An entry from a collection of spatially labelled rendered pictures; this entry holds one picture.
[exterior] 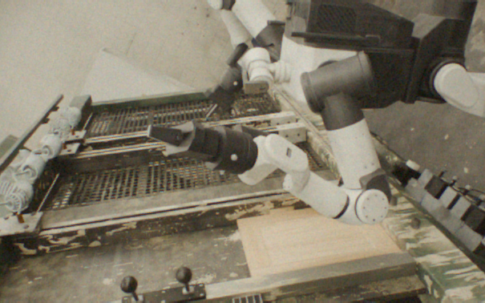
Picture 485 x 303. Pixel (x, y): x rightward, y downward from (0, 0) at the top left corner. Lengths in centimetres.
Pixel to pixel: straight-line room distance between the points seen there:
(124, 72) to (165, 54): 149
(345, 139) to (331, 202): 14
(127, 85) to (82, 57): 156
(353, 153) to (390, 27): 35
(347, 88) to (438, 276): 50
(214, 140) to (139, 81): 430
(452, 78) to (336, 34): 37
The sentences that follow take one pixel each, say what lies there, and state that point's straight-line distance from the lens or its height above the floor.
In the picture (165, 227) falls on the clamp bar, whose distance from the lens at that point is 140.
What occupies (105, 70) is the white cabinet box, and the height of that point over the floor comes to 191.
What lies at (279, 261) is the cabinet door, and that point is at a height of 116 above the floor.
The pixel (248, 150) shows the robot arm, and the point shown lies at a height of 145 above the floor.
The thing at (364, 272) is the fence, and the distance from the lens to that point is 116.
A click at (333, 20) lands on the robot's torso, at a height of 134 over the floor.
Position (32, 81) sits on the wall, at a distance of 669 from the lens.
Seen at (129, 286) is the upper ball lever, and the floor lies 153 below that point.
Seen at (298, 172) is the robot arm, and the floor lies 133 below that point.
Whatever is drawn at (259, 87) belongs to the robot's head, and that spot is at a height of 141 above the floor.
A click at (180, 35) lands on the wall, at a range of 646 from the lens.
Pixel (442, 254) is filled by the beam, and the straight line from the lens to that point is 123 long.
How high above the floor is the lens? 172
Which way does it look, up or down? 18 degrees down
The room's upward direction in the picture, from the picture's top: 66 degrees counter-clockwise
